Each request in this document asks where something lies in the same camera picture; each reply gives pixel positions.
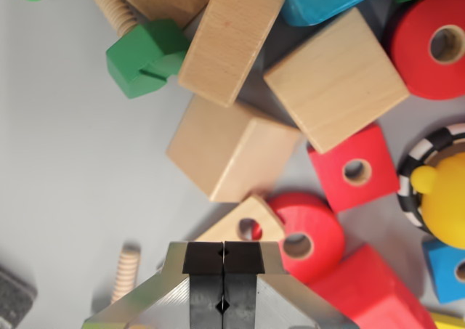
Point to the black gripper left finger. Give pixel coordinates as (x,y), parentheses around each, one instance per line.
(203,300)

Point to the green head wooden bolt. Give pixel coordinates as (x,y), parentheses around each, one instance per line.
(145,60)
(125,274)

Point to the yellow rubber bear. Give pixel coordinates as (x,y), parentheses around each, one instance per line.
(447,205)

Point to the red square wooden nut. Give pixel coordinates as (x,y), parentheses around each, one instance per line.
(327,176)

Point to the blue cube with hole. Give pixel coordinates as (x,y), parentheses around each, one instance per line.
(439,271)

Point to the red wooden wheel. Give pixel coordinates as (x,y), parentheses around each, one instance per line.
(319,220)
(414,64)

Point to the wooden plank with holes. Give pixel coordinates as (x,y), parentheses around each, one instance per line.
(254,209)

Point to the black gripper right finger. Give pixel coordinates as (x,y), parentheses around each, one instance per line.
(243,300)

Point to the pale wooden wedge block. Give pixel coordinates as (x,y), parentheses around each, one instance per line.
(225,151)

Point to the plain wooden cube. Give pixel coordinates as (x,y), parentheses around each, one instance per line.
(338,82)

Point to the yellow toy piece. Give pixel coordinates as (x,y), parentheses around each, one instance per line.
(450,321)

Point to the plain wooden rectangular block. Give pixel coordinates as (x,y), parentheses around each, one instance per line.
(229,45)

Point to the red wooden roof block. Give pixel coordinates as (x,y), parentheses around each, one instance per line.
(370,292)

